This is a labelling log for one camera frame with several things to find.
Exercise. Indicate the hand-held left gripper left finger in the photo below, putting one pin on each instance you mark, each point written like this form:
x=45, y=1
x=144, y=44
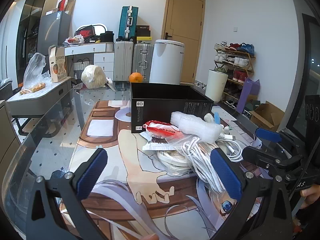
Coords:
x=92, y=175

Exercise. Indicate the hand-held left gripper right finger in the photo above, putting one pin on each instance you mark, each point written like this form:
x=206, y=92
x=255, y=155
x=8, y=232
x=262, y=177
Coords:
x=225, y=175

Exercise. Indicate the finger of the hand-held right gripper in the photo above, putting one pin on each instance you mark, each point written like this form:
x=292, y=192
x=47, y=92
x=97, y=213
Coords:
x=268, y=135
x=262, y=158

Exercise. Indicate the clear red-edged zip bag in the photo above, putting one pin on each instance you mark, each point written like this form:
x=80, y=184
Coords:
x=172, y=155

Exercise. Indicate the white foam wrap roll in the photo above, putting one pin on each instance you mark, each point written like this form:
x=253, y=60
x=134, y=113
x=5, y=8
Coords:
x=195, y=126

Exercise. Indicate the red white packet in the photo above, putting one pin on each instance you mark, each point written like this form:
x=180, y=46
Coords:
x=161, y=129

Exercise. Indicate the black cardboard box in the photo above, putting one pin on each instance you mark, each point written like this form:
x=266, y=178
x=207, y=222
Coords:
x=160, y=110

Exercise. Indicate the person's right hand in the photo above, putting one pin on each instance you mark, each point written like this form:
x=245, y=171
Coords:
x=310, y=195

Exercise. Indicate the open cardboard box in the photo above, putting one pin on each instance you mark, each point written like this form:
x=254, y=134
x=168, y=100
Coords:
x=266, y=116

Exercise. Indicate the purple bag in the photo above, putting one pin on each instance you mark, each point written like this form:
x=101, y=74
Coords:
x=246, y=95

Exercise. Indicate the printed desk mat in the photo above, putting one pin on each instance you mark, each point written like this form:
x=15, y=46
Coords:
x=140, y=177

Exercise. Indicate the white blue small gadget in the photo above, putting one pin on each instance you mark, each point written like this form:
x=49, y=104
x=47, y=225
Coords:
x=212, y=118

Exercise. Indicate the white cylindrical bin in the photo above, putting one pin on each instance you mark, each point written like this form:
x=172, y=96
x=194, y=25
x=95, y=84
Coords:
x=216, y=85

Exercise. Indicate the group of shoes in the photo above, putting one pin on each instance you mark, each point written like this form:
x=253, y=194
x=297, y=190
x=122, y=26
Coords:
x=237, y=60

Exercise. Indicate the wooden shoe rack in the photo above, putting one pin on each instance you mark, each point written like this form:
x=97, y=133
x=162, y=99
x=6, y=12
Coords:
x=247, y=55

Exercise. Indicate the grey side table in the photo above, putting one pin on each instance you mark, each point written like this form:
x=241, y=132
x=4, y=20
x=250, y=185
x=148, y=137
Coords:
x=37, y=100

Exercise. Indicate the silver flat tool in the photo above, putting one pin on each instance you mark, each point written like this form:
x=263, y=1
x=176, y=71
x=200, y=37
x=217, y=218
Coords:
x=111, y=83

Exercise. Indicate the white wrapped round bundle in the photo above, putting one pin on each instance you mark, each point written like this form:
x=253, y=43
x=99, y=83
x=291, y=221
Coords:
x=93, y=77

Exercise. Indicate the woven basket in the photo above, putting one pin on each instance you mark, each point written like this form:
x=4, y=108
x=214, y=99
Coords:
x=81, y=68

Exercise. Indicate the orange fruit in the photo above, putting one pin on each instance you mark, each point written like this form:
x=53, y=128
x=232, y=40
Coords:
x=136, y=77

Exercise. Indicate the orange print fruit carton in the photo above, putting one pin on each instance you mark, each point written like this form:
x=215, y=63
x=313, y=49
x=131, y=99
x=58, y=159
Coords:
x=59, y=65

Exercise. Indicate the clear bag of small oranges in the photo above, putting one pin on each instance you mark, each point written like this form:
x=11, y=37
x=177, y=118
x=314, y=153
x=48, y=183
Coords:
x=35, y=72

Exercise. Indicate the smooth silver suitcase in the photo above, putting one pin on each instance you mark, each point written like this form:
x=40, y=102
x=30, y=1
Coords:
x=123, y=60

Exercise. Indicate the white drawer dresser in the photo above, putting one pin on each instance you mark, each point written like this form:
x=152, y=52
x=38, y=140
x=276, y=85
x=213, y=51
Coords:
x=100, y=55

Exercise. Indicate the tall white trash can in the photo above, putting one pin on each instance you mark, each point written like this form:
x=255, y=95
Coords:
x=166, y=62

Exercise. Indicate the ribbed silver suitcase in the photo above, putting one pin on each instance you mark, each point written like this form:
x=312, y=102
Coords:
x=143, y=60

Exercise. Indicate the plastic bag of snacks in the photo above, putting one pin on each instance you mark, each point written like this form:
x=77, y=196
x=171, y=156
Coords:
x=74, y=40

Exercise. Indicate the black bag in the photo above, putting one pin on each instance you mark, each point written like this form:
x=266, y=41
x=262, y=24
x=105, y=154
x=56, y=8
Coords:
x=107, y=36

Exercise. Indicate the wooden door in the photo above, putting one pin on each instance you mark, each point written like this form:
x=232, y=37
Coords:
x=185, y=22

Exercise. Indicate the red black shoebox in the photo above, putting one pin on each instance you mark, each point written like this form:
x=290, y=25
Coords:
x=84, y=32

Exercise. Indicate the stack of black boxes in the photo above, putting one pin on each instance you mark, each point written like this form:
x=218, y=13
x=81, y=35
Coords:
x=143, y=33

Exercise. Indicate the grey fridge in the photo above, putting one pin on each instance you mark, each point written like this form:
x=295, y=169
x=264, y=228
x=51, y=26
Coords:
x=52, y=30

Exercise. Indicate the teal suitcase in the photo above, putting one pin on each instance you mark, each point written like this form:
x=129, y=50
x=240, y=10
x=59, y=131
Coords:
x=128, y=22

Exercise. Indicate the dark glass cabinet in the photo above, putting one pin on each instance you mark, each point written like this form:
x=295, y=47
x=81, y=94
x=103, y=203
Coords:
x=27, y=20

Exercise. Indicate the boxes atop fridge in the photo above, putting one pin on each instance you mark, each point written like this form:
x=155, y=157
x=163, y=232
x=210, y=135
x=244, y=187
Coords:
x=62, y=5

